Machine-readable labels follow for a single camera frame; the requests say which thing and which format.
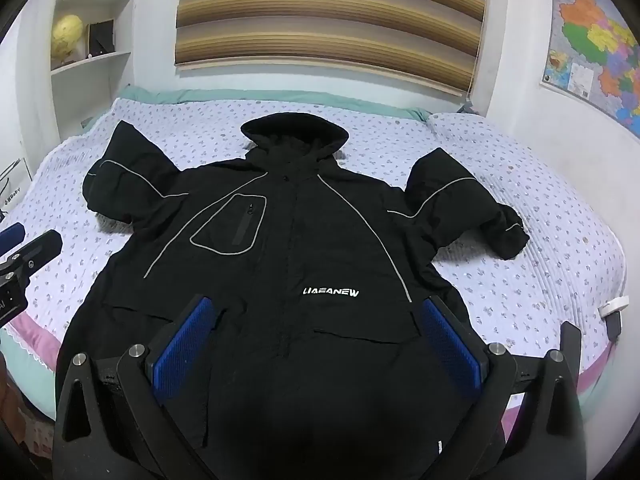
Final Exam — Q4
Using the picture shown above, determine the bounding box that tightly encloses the white wall bookshelf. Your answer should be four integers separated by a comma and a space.
49, 0, 140, 133

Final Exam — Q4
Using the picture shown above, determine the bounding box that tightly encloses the striped brown window blind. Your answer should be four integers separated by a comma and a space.
173, 0, 489, 97

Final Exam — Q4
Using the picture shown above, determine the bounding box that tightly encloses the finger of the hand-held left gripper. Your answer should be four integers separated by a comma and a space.
0, 229, 64, 283
0, 222, 27, 256

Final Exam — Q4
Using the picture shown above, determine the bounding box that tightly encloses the black hooded jacket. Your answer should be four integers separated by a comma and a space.
55, 112, 531, 480

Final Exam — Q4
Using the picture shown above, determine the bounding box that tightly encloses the white printed bag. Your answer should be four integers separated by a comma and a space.
0, 156, 33, 206

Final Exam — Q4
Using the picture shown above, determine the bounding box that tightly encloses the colourful wall map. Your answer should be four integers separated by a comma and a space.
539, 0, 640, 142

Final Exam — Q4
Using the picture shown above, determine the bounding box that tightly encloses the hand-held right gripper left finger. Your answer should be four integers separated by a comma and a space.
52, 295, 221, 480

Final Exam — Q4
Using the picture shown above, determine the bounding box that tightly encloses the yellow globe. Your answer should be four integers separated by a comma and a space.
51, 13, 84, 67

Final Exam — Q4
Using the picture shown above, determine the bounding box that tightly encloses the white charger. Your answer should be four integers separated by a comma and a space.
598, 297, 630, 319

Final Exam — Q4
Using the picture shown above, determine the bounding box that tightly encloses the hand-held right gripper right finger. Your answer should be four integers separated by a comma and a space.
421, 295, 601, 480

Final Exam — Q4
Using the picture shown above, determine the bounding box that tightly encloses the white floral quilt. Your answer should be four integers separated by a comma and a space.
0, 96, 628, 441

